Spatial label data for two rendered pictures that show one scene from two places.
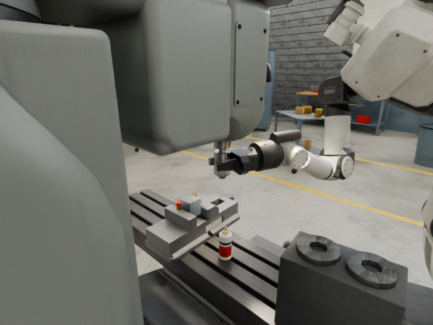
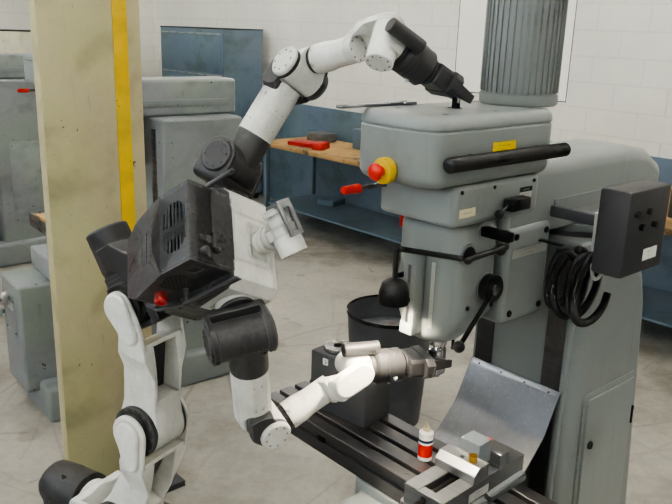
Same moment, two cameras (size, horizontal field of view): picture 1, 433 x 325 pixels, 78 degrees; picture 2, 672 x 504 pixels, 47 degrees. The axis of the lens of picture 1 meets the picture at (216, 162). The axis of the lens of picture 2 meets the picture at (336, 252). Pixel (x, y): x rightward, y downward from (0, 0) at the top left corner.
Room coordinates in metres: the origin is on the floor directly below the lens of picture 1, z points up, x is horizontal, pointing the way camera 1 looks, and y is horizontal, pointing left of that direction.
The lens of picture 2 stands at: (2.59, -0.13, 2.07)
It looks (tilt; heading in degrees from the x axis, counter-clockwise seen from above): 16 degrees down; 185
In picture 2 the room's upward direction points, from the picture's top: 2 degrees clockwise
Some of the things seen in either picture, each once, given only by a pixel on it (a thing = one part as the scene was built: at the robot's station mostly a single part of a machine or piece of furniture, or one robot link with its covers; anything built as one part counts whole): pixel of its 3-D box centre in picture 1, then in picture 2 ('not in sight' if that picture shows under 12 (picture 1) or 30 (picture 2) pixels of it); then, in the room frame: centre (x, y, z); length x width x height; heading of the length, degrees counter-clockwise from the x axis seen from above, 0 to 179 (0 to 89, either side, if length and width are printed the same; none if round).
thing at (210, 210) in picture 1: (200, 206); (461, 463); (0.86, 0.06, 1.02); 0.12 x 0.06 x 0.04; 49
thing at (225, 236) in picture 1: (225, 241); (425, 440); (0.69, -0.03, 0.98); 0.04 x 0.04 x 0.11
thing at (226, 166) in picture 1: (227, 166); not in sight; (0.68, -0.03, 1.23); 0.06 x 0.02 x 0.03; 115
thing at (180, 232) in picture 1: (196, 216); (466, 472); (0.84, 0.07, 0.98); 0.35 x 0.15 x 0.11; 139
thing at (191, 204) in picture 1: (189, 206); (475, 448); (0.81, 0.09, 1.04); 0.06 x 0.05 x 0.06; 49
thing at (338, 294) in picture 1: (336, 294); (350, 380); (0.44, -0.26, 1.03); 0.22 x 0.12 x 0.20; 54
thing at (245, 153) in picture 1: (249, 158); (404, 364); (0.75, -0.10, 1.23); 0.13 x 0.12 x 0.10; 25
